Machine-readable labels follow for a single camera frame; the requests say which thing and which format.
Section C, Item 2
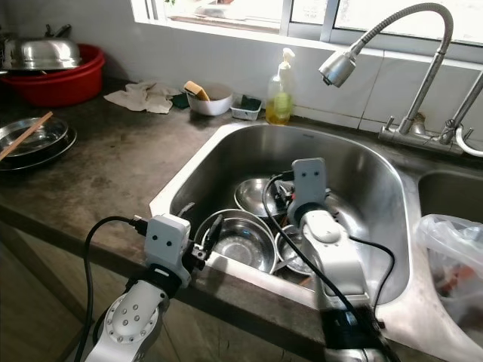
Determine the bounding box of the small white tray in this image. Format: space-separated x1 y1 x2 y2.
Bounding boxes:
229 95 264 122

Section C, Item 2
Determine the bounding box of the window frame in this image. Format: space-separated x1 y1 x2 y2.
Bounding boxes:
131 0 483 55

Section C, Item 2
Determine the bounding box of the green scouring pad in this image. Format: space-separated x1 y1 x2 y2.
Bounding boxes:
170 91 190 109

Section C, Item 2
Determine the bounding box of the yellow sponge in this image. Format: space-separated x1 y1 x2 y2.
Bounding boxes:
183 80 211 102

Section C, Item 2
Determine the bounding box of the wooden chopstick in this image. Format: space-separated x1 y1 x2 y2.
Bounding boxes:
0 111 54 160

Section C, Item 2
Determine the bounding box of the red plastic basin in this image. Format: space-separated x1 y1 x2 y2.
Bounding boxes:
0 42 107 109

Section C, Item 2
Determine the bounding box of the large steel bowl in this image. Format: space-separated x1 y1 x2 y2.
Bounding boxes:
193 209 277 275

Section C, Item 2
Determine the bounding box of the white hose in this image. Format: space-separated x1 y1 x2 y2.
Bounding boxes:
452 124 483 158

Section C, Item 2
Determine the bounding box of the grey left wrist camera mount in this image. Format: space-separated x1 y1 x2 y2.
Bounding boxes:
144 213 192 288

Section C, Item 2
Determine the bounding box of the yellow dish soap bottle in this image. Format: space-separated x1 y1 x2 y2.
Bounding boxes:
265 48 297 127

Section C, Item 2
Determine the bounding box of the small steel bowl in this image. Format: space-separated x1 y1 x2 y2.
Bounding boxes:
233 176 281 220

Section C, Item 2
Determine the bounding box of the domed steel pot lid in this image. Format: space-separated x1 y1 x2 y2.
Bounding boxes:
2 23 83 72

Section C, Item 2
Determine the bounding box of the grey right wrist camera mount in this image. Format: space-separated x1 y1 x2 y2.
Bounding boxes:
290 158 330 221

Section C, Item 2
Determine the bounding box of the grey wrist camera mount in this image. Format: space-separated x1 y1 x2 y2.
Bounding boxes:
290 158 330 221
144 213 192 288

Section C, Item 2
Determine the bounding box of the white ceramic bowl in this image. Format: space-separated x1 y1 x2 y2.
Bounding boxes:
186 82 234 117

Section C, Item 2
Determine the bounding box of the steel gooseneck faucet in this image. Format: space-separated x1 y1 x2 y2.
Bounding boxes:
318 2 483 156

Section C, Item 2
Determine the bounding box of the steel lid with knob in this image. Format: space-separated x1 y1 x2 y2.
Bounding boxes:
273 224 319 277

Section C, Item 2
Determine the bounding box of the clear plastic bag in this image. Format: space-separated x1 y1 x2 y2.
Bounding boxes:
414 213 483 330

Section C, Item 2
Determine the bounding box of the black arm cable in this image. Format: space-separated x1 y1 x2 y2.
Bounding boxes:
262 172 398 321
82 216 149 362

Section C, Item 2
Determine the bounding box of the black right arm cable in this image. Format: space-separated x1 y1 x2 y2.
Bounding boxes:
262 172 398 321

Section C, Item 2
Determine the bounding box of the steel plate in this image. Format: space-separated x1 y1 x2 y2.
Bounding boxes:
0 114 78 172

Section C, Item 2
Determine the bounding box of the stainless steel sink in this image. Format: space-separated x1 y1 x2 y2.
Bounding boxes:
149 122 483 362

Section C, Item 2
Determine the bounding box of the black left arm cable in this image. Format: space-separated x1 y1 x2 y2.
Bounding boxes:
82 216 149 362

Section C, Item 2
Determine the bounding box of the beige crumpled cloth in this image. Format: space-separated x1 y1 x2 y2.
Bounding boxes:
103 80 175 115

